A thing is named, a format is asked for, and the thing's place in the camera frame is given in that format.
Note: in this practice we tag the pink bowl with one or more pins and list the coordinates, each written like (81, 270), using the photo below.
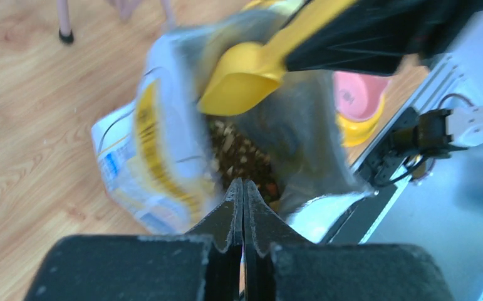
(357, 95)

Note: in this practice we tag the yellow double bowl feeder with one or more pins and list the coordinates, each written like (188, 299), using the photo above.
(356, 133)

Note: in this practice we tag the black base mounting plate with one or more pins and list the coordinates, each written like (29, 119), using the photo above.
(380, 164)

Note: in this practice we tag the brown pet food kibble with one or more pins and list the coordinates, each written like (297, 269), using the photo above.
(235, 156)

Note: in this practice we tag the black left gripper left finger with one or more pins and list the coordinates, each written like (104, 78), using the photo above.
(201, 264)

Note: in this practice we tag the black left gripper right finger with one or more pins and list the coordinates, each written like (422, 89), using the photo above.
(280, 264)

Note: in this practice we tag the yellow plastic scoop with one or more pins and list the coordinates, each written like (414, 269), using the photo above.
(248, 72)

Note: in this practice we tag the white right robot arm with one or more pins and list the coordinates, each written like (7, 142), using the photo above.
(438, 132)

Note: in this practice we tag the pet food bag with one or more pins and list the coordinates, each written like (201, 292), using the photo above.
(154, 152)

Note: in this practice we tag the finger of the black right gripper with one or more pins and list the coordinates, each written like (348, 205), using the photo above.
(372, 37)

